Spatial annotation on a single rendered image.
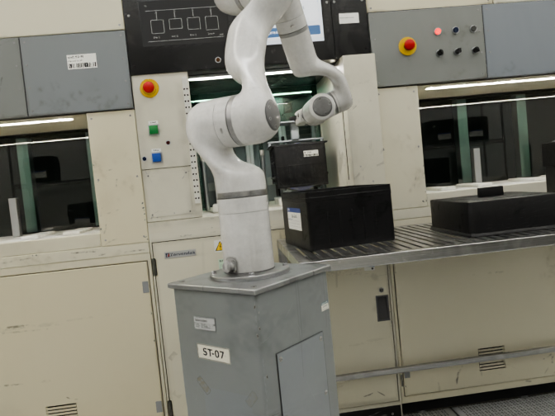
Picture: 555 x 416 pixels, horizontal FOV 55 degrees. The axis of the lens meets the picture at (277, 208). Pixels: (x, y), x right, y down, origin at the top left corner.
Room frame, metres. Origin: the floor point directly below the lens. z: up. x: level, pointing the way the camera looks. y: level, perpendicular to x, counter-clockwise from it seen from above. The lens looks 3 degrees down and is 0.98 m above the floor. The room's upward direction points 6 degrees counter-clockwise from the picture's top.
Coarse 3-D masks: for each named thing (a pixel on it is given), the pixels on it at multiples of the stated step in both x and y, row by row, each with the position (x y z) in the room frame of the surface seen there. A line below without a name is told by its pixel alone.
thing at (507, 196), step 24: (480, 192) 1.64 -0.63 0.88; (504, 192) 1.76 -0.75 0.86; (528, 192) 1.65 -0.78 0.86; (552, 192) 1.55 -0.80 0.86; (432, 216) 1.75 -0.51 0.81; (456, 216) 1.57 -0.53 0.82; (480, 216) 1.49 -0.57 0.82; (504, 216) 1.50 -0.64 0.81; (528, 216) 1.51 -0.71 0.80; (552, 216) 1.51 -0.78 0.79
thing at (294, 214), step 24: (288, 192) 1.81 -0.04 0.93; (312, 192) 1.54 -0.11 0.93; (336, 192) 1.56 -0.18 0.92; (360, 192) 1.58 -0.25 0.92; (384, 192) 1.60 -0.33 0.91; (288, 216) 1.73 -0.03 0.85; (312, 216) 1.54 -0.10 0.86; (336, 216) 1.56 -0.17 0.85; (360, 216) 1.58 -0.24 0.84; (384, 216) 1.60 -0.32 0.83; (288, 240) 1.76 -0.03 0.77; (312, 240) 1.54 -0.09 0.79; (336, 240) 1.56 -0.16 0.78; (360, 240) 1.58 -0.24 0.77; (384, 240) 1.60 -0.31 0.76
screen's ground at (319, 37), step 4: (320, 4) 1.98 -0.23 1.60; (320, 8) 1.98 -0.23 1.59; (320, 12) 1.98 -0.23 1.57; (320, 16) 1.98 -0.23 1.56; (320, 20) 1.98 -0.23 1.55; (308, 24) 1.98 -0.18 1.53; (312, 24) 1.98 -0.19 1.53; (316, 24) 1.98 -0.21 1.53; (320, 24) 1.98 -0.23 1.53; (320, 28) 1.98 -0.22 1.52; (320, 32) 1.98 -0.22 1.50; (312, 36) 1.98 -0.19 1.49; (316, 36) 1.98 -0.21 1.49; (320, 36) 1.98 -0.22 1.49; (268, 40) 1.96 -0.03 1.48; (272, 40) 1.96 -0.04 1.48; (276, 40) 1.97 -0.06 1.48; (280, 40) 1.97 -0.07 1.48; (312, 40) 1.98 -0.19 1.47; (316, 40) 1.98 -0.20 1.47; (320, 40) 1.98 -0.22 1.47; (268, 44) 1.96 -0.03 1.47; (272, 44) 1.96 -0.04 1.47; (276, 44) 1.97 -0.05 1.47
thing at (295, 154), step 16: (288, 144) 2.17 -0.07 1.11; (304, 144) 2.17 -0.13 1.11; (320, 144) 2.18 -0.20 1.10; (272, 160) 2.27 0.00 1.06; (288, 160) 2.17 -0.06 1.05; (304, 160) 2.17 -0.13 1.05; (320, 160) 2.18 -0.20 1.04; (272, 176) 2.34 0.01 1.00; (288, 176) 2.17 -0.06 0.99; (304, 176) 2.17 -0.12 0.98; (320, 176) 2.18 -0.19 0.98
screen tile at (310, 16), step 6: (300, 0) 1.97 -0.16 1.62; (306, 0) 1.98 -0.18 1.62; (312, 0) 1.98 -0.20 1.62; (312, 6) 1.98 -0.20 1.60; (306, 12) 1.98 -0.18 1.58; (312, 12) 1.98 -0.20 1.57; (318, 12) 1.98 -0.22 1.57; (306, 18) 1.98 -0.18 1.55; (312, 18) 1.98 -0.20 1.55; (318, 18) 1.98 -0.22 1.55
